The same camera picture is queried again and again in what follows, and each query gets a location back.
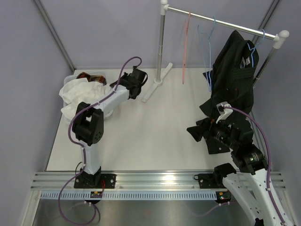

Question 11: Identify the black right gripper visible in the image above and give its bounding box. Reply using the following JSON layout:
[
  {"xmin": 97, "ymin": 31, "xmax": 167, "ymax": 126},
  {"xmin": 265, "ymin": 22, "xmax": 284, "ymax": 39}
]
[{"xmin": 187, "ymin": 113, "xmax": 238, "ymax": 150}]

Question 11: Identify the red plaid shirt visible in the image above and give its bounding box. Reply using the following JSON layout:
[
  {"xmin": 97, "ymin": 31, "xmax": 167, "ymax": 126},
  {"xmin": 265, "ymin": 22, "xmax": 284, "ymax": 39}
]
[{"xmin": 76, "ymin": 72, "xmax": 107, "ymax": 86}]

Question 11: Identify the blue wire hanger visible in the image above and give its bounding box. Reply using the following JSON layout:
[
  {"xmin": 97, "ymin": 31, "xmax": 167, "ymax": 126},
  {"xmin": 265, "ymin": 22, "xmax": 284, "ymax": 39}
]
[
  {"xmin": 197, "ymin": 16, "xmax": 217, "ymax": 92},
  {"xmin": 248, "ymin": 29, "xmax": 265, "ymax": 67}
]

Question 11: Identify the white shirt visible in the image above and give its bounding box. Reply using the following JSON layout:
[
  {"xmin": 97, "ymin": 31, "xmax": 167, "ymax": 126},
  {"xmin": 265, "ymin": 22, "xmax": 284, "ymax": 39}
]
[{"xmin": 59, "ymin": 78, "xmax": 111, "ymax": 122}]

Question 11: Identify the pink wire hanger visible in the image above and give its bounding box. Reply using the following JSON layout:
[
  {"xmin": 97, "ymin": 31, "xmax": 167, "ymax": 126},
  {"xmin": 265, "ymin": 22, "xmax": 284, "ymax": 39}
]
[{"xmin": 182, "ymin": 11, "xmax": 191, "ymax": 84}]

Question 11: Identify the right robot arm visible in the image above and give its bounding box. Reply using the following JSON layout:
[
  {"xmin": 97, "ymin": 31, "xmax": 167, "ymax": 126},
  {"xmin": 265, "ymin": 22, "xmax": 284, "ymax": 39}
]
[{"xmin": 187, "ymin": 118, "xmax": 294, "ymax": 226}]

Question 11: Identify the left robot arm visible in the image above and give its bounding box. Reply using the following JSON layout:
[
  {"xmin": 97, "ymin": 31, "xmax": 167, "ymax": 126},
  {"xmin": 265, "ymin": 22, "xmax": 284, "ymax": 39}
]
[{"xmin": 71, "ymin": 66, "xmax": 148, "ymax": 189}]

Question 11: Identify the black pinstripe shirt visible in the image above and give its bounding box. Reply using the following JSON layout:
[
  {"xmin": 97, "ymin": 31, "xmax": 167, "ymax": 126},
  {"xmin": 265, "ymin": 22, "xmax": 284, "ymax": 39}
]
[{"xmin": 196, "ymin": 30, "xmax": 259, "ymax": 154}]

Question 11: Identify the white plastic basket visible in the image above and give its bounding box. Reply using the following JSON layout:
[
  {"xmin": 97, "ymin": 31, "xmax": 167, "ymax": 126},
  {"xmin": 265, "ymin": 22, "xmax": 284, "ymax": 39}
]
[{"xmin": 62, "ymin": 72, "xmax": 105, "ymax": 124}]

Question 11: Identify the metal clothes rack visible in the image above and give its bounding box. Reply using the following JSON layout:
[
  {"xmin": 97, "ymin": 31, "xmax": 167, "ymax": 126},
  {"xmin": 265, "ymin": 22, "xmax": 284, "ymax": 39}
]
[{"xmin": 142, "ymin": 0, "xmax": 290, "ymax": 103}]

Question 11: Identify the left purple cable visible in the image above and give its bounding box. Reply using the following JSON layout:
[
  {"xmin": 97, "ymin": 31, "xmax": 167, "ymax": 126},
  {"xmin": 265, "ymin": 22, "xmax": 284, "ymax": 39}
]
[{"xmin": 57, "ymin": 56, "xmax": 142, "ymax": 224}]

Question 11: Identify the purple cable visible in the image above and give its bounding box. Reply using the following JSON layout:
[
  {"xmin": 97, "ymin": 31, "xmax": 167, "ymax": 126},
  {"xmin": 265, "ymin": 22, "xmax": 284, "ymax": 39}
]
[
  {"xmin": 222, "ymin": 105, "xmax": 285, "ymax": 224},
  {"xmin": 57, "ymin": 56, "xmax": 142, "ymax": 224}
]

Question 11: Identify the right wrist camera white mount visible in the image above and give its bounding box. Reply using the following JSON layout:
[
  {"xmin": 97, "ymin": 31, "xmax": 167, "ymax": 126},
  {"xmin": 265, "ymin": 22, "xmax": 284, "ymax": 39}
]
[{"xmin": 216, "ymin": 102, "xmax": 233, "ymax": 124}]

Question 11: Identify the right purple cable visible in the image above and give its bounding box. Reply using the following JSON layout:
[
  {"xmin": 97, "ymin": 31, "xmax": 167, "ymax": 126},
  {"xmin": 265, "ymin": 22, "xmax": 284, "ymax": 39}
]
[{"xmin": 222, "ymin": 105, "xmax": 285, "ymax": 224}]

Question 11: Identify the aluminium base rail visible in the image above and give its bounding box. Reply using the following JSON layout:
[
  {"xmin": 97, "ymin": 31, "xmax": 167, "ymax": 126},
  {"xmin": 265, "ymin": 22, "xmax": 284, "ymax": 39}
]
[{"xmin": 30, "ymin": 170, "xmax": 286, "ymax": 191}]

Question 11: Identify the white slotted cable duct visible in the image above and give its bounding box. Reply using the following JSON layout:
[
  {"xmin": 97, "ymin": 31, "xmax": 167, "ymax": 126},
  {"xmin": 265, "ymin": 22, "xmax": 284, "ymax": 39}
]
[{"xmin": 40, "ymin": 191, "xmax": 217, "ymax": 201}]

